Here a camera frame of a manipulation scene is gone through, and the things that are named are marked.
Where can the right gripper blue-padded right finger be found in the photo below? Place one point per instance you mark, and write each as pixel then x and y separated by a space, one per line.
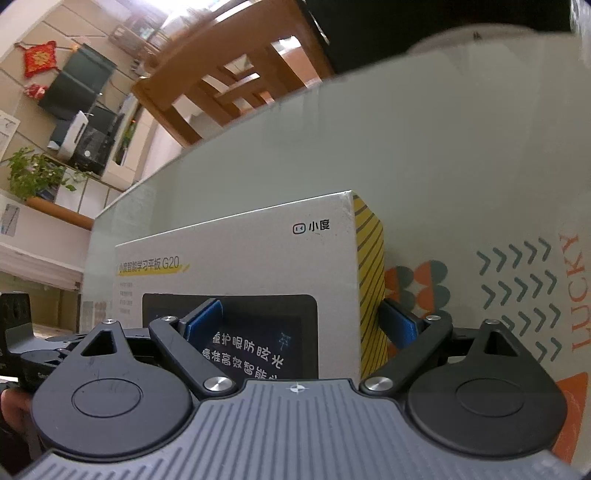
pixel 419 344

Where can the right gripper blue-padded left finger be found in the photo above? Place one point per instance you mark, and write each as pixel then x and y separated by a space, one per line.
pixel 181 341

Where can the white tablet product box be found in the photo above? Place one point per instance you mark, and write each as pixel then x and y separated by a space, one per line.
pixel 294 289

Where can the green potted plant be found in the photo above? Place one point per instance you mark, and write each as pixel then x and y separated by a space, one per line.
pixel 34 174

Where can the patterned tablecloth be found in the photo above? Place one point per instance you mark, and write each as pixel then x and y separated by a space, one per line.
pixel 476 159

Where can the white tv cabinet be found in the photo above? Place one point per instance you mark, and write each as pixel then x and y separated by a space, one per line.
pixel 133 134

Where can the black television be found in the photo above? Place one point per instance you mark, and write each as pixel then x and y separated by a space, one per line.
pixel 78 85

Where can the red chinese knot decoration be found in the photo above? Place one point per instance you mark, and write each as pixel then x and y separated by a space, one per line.
pixel 39 58

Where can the wooden dining chair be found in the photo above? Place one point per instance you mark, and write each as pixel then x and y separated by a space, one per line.
pixel 226 57

